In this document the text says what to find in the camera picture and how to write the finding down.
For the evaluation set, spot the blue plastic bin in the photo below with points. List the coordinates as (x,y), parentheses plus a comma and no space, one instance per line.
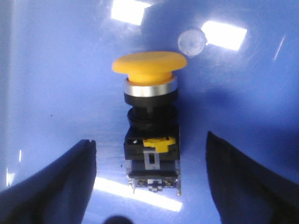
(57,87)

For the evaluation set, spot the yellow mushroom push button switch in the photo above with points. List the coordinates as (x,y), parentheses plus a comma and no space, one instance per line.
(152,143)

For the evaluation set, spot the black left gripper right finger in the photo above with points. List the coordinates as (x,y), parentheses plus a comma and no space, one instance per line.
(244,191)

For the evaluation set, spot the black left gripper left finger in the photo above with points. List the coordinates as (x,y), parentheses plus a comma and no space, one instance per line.
(58,194)

